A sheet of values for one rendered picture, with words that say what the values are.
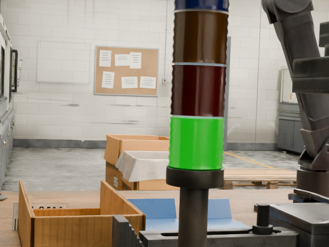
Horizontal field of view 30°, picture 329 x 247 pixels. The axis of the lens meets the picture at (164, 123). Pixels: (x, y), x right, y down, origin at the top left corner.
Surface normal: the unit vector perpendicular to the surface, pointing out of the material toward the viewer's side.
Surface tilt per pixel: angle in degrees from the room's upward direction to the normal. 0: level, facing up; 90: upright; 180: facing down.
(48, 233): 90
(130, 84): 90
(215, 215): 60
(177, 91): 104
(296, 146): 90
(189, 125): 76
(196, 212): 90
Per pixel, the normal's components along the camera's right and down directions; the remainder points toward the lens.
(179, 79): -0.71, -0.23
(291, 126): -0.98, -0.03
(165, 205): 0.25, -0.45
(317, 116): -0.06, -0.17
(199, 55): -0.06, 0.29
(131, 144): 0.29, 0.03
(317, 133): 0.07, 0.05
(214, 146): 0.55, 0.30
